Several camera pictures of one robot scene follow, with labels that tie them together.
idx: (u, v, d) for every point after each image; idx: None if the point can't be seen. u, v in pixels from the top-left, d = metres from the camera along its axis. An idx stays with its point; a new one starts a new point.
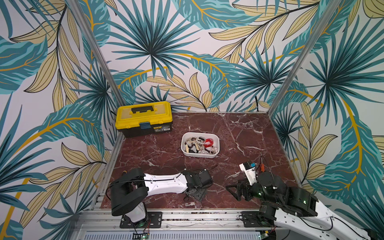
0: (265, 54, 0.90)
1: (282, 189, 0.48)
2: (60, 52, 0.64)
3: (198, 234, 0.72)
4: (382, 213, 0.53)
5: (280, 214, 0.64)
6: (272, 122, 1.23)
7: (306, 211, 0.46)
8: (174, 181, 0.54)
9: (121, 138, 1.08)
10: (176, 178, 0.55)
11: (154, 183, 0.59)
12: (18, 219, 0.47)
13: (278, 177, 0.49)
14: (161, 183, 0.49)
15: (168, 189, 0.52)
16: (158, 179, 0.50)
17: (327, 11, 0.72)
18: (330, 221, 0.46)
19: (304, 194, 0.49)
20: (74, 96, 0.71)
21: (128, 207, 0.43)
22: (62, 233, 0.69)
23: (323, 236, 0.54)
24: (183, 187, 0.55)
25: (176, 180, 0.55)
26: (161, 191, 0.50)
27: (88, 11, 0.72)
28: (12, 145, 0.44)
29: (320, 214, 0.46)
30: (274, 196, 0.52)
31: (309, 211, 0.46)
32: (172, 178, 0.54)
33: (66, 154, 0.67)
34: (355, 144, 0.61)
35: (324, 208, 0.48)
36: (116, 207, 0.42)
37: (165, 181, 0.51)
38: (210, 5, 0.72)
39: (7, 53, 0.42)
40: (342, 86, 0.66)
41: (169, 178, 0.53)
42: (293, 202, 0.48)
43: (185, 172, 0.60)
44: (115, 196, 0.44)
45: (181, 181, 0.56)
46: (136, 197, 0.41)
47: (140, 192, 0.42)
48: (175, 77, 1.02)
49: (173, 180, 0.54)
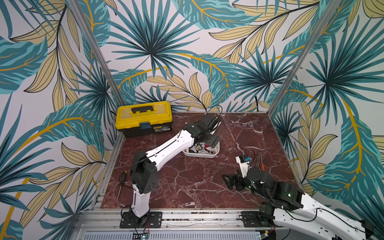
0: (265, 53, 0.90)
1: (269, 183, 0.50)
2: (60, 52, 0.64)
3: (198, 234, 0.72)
4: (382, 213, 0.53)
5: (278, 213, 0.64)
6: (272, 122, 1.23)
7: (292, 204, 0.47)
8: (178, 140, 0.54)
9: (121, 138, 1.08)
10: (179, 137, 0.55)
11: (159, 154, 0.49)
12: (18, 219, 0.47)
13: (266, 173, 0.51)
14: (166, 151, 0.50)
15: (177, 152, 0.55)
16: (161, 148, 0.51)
17: (327, 11, 0.72)
18: (317, 212, 0.47)
19: (291, 187, 0.51)
20: (74, 96, 0.70)
21: (154, 182, 0.50)
22: (62, 233, 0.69)
23: (322, 231, 0.53)
24: (190, 140, 0.55)
25: (179, 139, 0.54)
26: (168, 157, 0.52)
27: (87, 10, 0.72)
28: (12, 145, 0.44)
29: (306, 206, 0.47)
30: (262, 191, 0.54)
31: (294, 204, 0.48)
32: (174, 139, 0.54)
33: (66, 154, 0.67)
34: (355, 144, 0.61)
35: (311, 200, 0.49)
36: (143, 187, 0.47)
37: (169, 146, 0.52)
38: (210, 5, 0.72)
39: (7, 53, 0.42)
40: (342, 86, 0.66)
41: (171, 141, 0.53)
42: (281, 196, 0.50)
43: (187, 126, 0.59)
44: (137, 181, 0.49)
45: (185, 138, 0.55)
46: (149, 173, 0.44)
47: (152, 168, 0.45)
48: (175, 77, 1.02)
49: (177, 140, 0.54)
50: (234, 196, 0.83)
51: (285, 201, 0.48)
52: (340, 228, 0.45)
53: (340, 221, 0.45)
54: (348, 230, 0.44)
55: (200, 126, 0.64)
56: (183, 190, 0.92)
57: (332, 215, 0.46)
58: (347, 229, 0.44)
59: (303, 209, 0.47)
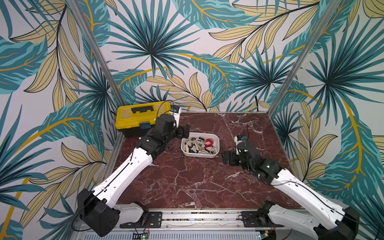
0: (265, 53, 0.90)
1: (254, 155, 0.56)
2: (60, 52, 0.64)
3: (198, 234, 0.72)
4: (382, 213, 0.53)
5: (273, 208, 0.65)
6: (272, 122, 1.23)
7: (269, 176, 0.51)
8: (131, 163, 0.46)
9: (121, 138, 1.08)
10: (132, 158, 0.48)
11: (110, 185, 0.42)
12: (18, 219, 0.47)
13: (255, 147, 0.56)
14: (118, 181, 0.43)
15: (135, 175, 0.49)
16: (111, 179, 0.43)
17: (327, 11, 0.72)
18: (289, 185, 0.48)
19: (274, 162, 0.54)
20: (74, 96, 0.71)
21: (112, 219, 0.43)
22: (62, 233, 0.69)
23: (307, 222, 0.51)
24: (149, 157, 0.50)
25: (132, 161, 0.47)
26: (124, 188, 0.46)
27: (88, 10, 0.72)
28: (12, 145, 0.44)
29: (281, 178, 0.50)
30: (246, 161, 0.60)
31: (271, 174, 0.51)
32: (126, 163, 0.46)
33: (66, 154, 0.67)
34: (355, 144, 0.61)
35: (289, 174, 0.50)
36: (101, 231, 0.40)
37: (121, 174, 0.44)
38: (210, 5, 0.72)
39: (7, 53, 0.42)
40: (342, 86, 0.66)
41: (123, 166, 0.46)
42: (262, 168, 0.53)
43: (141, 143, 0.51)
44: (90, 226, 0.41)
45: (139, 157, 0.48)
46: (99, 215, 0.37)
47: (101, 207, 0.38)
48: (175, 77, 1.02)
49: (130, 163, 0.46)
50: (234, 196, 0.83)
51: (267, 171, 0.52)
52: (313, 204, 0.44)
53: (316, 199, 0.44)
54: (322, 209, 0.43)
55: (155, 137, 0.56)
56: (183, 190, 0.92)
57: (309, 193, 0.46)
58: (321, 208, 0.43)
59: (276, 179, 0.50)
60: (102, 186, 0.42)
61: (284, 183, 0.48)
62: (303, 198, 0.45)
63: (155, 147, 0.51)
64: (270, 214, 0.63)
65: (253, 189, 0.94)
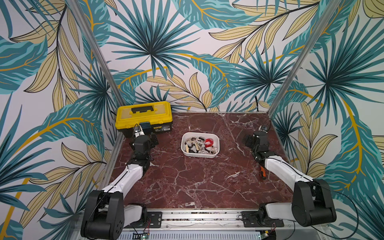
0: (265, 53, 0.90)
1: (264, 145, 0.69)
2: (60, 52, 0.64)
3: (198, 234, 0.72)
4: (382, 213, 0.53)
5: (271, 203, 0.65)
6: (272, 122, 1.23)
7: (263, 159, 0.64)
8: (129, 171, 0.56)
9: (121, 138, 1.08)
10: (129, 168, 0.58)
11: (117, 185, 0.48)
12: (18, 219, 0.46)
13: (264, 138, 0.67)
14: (122, 181, 0.50)
15: (132, 181, 0.56)
16: (116, 182, 0.49)
17: (327, 11, 0.72)
18: (275, 161, 0.59)
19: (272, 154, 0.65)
20: (74, 96, 0.71)
21: (120, 219, 0.44)
22: (62, 233, 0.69)
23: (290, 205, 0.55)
24: (141, 168, 0.62)
25: (130, 169, 0.57)
26: (127, 190, 0.52)
27: (87, 10, 0.72)
28: (12, 145, 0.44)
29: (272, 158, 0.61)
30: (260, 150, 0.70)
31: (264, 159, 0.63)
32: (125, 171, 0.56)
33: (66, 154, 0.67)
34: (355, 144, 0.61)
35: (278, 157, 0.62)
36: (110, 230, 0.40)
37: (123, 178, 0.52)
38: (210, 5, 0.72)
39: (8, 53, 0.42)
40: (342, 86, 0.66)
41: (122, 173, 0.54)
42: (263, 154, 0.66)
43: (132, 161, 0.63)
44: (98, 227, 0.41)
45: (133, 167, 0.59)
46: (116, 202, 0.41)
47: (117, 197, 0.43)
48: (175, 77, 1.02)
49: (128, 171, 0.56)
50: (234, 196, 0.83)
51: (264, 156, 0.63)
52: (288, 173, 0.52)
53: (291, 169, 0.53)
54: (294, 175, 0.50)
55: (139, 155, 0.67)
56: (183, 190, 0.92)
57: (288, 167, 0.55)
58: (294, 175, 0.50)
59: (267, 159, 0.62)
60: (111, 185, 0.48)
61: (272, 160, 0.60)
62: (281, 169, 0.55)
63: (143, 163, 0.64)
64: (267, 206, 0.65)
65: (253, 189, 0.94)
